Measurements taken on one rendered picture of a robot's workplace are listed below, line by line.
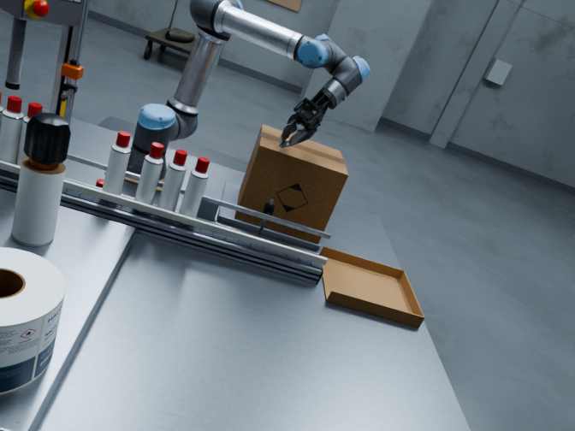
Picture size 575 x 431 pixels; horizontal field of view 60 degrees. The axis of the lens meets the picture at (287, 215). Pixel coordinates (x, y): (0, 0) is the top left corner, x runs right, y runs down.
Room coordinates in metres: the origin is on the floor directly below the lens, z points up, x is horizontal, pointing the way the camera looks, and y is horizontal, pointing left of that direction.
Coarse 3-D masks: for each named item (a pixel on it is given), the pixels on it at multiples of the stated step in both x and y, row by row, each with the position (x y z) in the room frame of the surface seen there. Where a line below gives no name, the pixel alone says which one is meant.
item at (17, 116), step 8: (8, 104) 1.18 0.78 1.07; (16, 104) 1.18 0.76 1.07; (8, 112) 1.18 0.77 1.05; (16, 112) 1.19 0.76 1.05; (8, 120) 1.17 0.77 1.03; (16, 120) 1.18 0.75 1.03; (0, 128) 1.18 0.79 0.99; (8, 128) 1.17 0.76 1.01; (16, 128) 1.18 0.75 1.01; (0, 136) 1.17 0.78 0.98; (8, 136) 1.17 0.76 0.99; (16, 136) 1.18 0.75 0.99; (0, 144) 1.17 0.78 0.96; (8, 144) 1.17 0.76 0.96; (16, 144) 1.19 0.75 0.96; (0, 152) 1.17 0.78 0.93; (8, 152) 1.17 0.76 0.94; (16, 152) 1.19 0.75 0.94; (8, 160) 1.17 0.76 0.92; (16, 160) 1.19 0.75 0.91
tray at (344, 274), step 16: (336, 256) 1.50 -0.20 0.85; (352, 256) 1.51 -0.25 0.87; (336, 272) 1.43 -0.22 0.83; (352, 272) 1.47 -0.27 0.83; (368, 272) 1.51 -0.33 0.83; (384, 272) 1.54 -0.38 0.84; (400, 272) 1.55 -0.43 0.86; (336, 288) 1.33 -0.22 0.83; (352, 288) 1.36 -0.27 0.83; (368, 288) 1.40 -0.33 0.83; (384, 288) 1.44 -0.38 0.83; (400, 288) 1.49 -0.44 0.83; (352, 304) 1.26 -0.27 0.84; (368, 304) 1.26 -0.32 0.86; (384, 304) 1.34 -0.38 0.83; (400, 304) 1.38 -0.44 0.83; (416, 304) 1.37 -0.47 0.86; (400, 320) 1.29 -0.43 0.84; (416, 320) 1.29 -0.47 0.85
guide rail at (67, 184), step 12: (0, 168) 1.15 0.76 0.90; (12, 168) 1.16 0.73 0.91; (84, 192) 1.19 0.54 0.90; (96, 192) 1.20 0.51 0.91; (108, 192) 1.21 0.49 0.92; (132, 204) 1.22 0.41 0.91; (144, 204) 1.22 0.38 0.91; (168, 216) 1.24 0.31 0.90; (180, 216) 1.24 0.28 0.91; (204, 228) 1.26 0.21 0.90; (216, 228) 1.26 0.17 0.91; (228, 228) 1.28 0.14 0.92; (252, 240) 1.28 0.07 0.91; (264, 240) 1.29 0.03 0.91; (288, 252) 1.30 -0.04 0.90; (300, 252) 1.31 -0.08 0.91; (324, 264) 1.33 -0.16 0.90
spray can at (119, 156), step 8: (120, 136) 1.23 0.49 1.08; (128, 136) 1.24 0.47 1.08; (120, 144) 1.23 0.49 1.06; (128, 144) 1.25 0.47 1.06; (112, 152) 1.22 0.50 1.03; (120, 152) 1.22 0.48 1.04; (128, 152) 1.24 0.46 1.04; (112, 160) 1.22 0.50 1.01; (120, 160) 1.22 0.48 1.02; (112, 168) 1.22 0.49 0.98; (120, 168) 1.23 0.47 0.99; (112, 176) 1.22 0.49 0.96; (120, 176) 1.23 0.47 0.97; (104, 184) 1.23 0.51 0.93; (112, 184) 1.22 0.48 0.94; (120, 184) 1.24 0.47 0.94; (112, 192) 1.22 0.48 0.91; (120, 192) 1.24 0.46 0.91; (104, 200) 1.22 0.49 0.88
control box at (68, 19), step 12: (0, 0) 1.21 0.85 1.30; (12, 0) 1.19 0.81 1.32; (24, 0) 1.18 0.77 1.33; (36, 0) 1.21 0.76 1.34; (48, 0) 1.24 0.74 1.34; (60, 0) 1.27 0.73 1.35; (12, 12) 1.19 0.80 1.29; (24, 12) 1.18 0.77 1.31; (60, 12) 1.27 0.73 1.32; (72, 12) 1.30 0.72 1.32; (60, 24) 1.28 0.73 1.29; (72, 24) 1.31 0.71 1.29
